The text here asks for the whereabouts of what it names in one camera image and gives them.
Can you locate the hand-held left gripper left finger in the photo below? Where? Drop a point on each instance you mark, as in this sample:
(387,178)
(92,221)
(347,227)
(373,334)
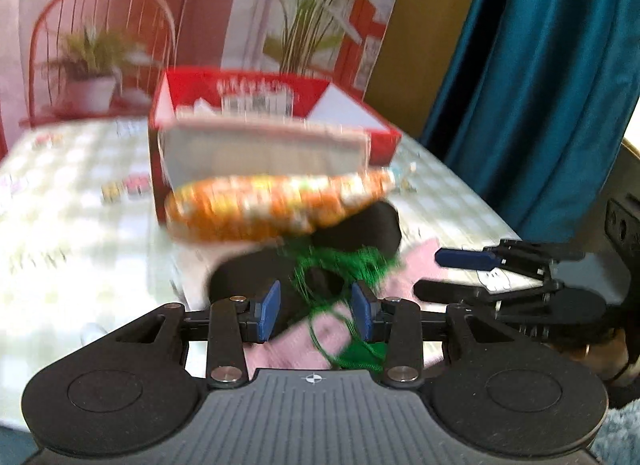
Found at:
(270,310)

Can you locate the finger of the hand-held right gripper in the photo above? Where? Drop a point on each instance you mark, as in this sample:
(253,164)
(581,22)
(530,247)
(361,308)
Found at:
(462,258)
(445,291)

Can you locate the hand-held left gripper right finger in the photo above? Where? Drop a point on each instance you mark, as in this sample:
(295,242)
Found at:
(362,310)

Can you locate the pink cloth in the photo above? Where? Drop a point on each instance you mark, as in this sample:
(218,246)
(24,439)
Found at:
(295,345)

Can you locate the black eye mask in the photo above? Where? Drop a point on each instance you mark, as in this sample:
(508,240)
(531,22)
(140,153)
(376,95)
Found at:
(240,275)

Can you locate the orange snack packet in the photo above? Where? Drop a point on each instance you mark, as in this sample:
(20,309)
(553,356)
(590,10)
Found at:
(250,210)

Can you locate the red strawberry print box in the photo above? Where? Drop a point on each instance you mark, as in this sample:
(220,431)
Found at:
(250,85)

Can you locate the person's right hand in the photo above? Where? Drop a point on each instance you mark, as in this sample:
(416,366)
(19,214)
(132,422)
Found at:
(602,357)

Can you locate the grey fluffy rug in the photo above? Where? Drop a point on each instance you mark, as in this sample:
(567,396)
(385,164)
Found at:
(622,437)

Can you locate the teal curtain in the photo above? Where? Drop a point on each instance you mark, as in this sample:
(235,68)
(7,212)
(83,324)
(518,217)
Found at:
(550,70)

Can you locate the wall poster with plants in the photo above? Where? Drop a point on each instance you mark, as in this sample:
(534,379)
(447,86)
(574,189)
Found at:
(225,20)

